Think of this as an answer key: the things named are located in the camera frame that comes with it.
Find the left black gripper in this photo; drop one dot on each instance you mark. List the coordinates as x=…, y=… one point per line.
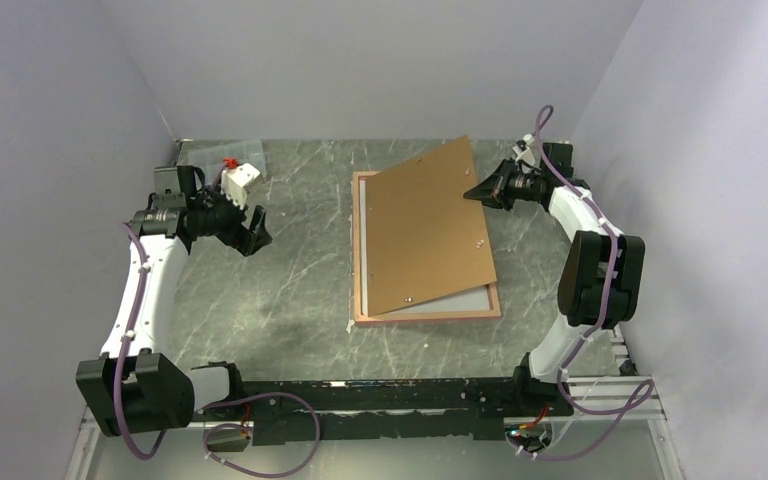
x=240, y=237

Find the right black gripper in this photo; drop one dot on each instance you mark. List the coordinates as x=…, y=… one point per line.
x=493, y=191

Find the pink wooden picture frame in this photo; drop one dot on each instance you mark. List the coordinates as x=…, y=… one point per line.
x=424, y=314

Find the blue sky ocean photo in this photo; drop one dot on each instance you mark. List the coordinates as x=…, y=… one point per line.
x=450, y=305

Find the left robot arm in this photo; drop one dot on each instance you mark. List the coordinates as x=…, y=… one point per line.
x=133, y=386

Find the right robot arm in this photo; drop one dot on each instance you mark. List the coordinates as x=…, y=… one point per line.
x=600, y=280

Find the clear plastic organizer box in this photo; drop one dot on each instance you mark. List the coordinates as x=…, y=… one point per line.
x=208, y=155

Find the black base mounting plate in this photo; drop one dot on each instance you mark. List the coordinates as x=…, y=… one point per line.
x=287, y=411

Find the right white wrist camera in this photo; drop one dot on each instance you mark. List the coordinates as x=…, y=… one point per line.
x=524, y=151

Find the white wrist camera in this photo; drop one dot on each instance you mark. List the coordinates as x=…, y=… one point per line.
x=524, y=151
x=236, y=180

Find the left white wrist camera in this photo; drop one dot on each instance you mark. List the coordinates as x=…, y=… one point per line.
x=236, y=180

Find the aluminium extrusion rail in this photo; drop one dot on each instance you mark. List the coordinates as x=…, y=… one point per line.
x=583, y=447

